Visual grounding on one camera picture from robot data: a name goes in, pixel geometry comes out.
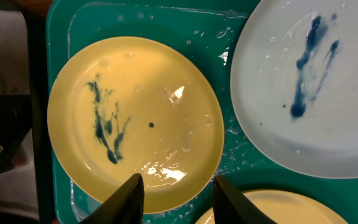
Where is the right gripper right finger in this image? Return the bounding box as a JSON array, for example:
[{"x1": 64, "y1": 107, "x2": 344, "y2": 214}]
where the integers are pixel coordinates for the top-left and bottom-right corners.
[{"x1": 213, "y1": 175, "x2": 275, "y2": 224}]

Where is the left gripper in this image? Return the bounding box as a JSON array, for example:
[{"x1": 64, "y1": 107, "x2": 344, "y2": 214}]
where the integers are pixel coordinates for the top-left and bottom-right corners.
[{"x1": 0, "y1": 95, "x2": 32, "y2": 174}]

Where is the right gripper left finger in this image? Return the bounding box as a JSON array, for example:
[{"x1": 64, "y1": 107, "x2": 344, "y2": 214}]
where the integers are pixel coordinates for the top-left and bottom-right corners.
[{"x1": 80, "y1": 173, "x2": 144, "y2": 224}]

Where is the yellow plate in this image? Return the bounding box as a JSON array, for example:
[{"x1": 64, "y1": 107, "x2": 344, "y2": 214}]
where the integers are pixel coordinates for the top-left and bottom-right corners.
[
  {"x1": 194, "y1": 189, "x2": 349, "y2": 224},
  {"x1": 47, "y1": 37, "x2": 224, "y2": 213}
]

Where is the light blue plate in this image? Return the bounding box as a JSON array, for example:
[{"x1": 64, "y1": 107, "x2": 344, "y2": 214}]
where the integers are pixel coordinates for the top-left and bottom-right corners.
[{"x1": 230, "y1": 0, "x2": 358, "y2": 179}]

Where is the black metal sponge tray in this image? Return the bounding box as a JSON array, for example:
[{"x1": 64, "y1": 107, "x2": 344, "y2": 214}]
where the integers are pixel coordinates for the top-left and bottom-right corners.
[{"x1": 0, "y1": 0, "x2": 58, "y2": 223}]

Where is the teal plastic tray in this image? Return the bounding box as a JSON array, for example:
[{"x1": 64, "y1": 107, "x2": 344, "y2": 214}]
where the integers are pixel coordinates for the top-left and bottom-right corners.
[{"x1": 46, "y1": 0, "x2": 358, "y2": 223}]

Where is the yellow plate front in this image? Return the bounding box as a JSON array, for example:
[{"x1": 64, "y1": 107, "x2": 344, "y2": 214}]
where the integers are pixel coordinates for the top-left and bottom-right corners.
[{"x1": 194, "y1": 189, "x2": 349, "y2": 224}]

